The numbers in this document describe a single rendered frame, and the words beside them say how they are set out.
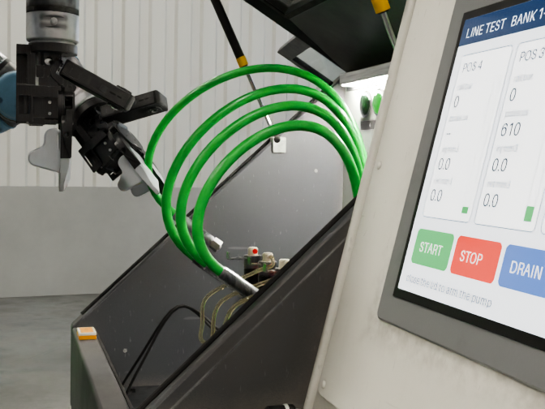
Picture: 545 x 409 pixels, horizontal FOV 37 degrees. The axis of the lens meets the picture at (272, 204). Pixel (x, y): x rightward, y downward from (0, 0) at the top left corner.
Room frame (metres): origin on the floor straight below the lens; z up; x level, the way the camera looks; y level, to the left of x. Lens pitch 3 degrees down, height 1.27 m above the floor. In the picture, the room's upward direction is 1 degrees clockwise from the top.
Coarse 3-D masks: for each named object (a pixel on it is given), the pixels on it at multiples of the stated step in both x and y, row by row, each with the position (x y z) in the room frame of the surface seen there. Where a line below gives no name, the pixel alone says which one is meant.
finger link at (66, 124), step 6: (66, 102) 1.18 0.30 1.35; (66, 108) 1.17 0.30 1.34; (66, 114) 1.16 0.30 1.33; (66, 120) 1.16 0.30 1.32; (60, 126) 1.18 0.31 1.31; (66, 126) 1.16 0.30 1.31; (66, 132) 1.16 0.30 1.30; (66, 138) 1.16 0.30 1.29; (66, 144) 1.17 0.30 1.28; (60, 150) 1.17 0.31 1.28; (66, 150) 1.17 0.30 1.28; (60, 156) 1.17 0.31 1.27; (66, 156) 1.17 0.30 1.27
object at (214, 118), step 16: (256, 96) 1.20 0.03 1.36; (320, 96) 1.23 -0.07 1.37; (224, 112) 1.19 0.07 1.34; (336, 112) 1.24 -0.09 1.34; (208, 128) 1.18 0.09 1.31; (352, 128) 1.25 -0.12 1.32; (192, 144) 1.17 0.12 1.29; (176, 160) 1.17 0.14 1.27; (176, 176) 1.17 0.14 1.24; (176, 240) 1.17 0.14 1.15
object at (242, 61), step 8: (216, 0) 1.60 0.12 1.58; (216, 8) 1.60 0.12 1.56; (224, 16) 1.60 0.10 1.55; (224, 24) 1.60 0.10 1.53; (232, 32) 1.60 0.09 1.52; (232, 40) 1.60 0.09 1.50; (232, 48) 1.61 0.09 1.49; (240, 48) 1.61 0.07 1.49; (240, 56) 1.61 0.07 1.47; (240, 64) 1.61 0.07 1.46; (248, 80) 1.62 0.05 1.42; (272, 144) 1.62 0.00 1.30; (280, 144) 1.63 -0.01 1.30; (272, 152) 1.62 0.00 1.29; (280, 152) 1.63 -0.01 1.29
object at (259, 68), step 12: (228, 72) 1.37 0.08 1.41; (240, 72) 1.37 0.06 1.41; (252, 72) 1.37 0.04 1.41; (288, 72) 1.36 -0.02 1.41; (300, 72) 1.36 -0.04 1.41; (204, 84) 1.37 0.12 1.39; (216, 84) 1.37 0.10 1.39; (324, 84) 1.35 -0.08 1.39; (192, 96) 1.37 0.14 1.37; (336, 96) 1.35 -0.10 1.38; (180, 108) 1.38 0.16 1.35; (348, 108) 1.35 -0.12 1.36; (168, 120) 1.38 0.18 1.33; (156, 132) 1.38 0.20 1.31; (156, 144) 1.38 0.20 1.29
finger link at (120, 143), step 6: (114, 138) 1.38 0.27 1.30; (120, 138) 1.37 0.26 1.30; (120, 144) 1.36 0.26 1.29; (126, 144) 1.37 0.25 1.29; (120, 150) 1.36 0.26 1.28; (126, 150) 1.36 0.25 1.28; (126, 156) 1.37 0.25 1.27; (132, 156) 1.36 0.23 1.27; (132, 162) 1.36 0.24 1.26; (138, 162) 1.36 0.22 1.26
